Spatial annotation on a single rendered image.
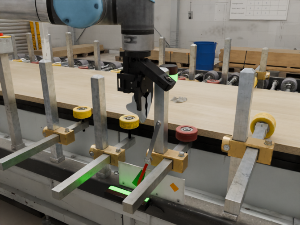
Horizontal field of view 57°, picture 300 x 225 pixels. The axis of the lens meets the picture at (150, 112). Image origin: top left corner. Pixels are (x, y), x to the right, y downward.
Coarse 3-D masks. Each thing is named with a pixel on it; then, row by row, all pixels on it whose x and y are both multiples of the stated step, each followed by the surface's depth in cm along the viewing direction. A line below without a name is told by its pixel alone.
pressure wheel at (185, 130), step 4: (176, 128) 102; (180, 128) 102; (184, 128) 102; (188, 128) 101; (192, 128) 102; (176, 132) 100; (180, 132) 98; (184, 132) 98; (188, 132) 98; (192, 132) 98; (196, 132) 99; (176, 136) 101; (180, 136) 99; (184, 136) 98; (188, 136) 98; (192, 136) 98; (196, 136) 100; (180, 140) 99; (184, 140) 98; (188, 140) 98; (192, 140) 99
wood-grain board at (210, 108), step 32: (32, 64) 237; (32, 96) 143; (64, 96) 143; (128, 96) 143; (192, 96) 143; (224, 96) 143; (256, 96) 143; (288, 96) 143; (224, 128) 103; (288, 128) 103
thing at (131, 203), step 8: (184, 144) 99; (184, 152) 98; (168, 160) 88; (160, 168) 84; (168, 168) 86; (152, 176) 80; (160, 176) 81; (144, 184) 76; (152, 184) 77; (136, 192) 72; (144, 192) 73; (128, 200) 69; (136, 200) 69; (144, 200) 74; (128, 208) 69; (136, 208) 70
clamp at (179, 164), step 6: (168, 150) 93; (174, 150) 93; (156, 156) 91; (162, 156) 90; (168, 156) 89; (174, 156) 89; (186, 156) 89; (156, 162) 92; (174, 162) 88; (180, 162) 87; (186, 162) 90; (174, 168) 89; (180, 168) 88
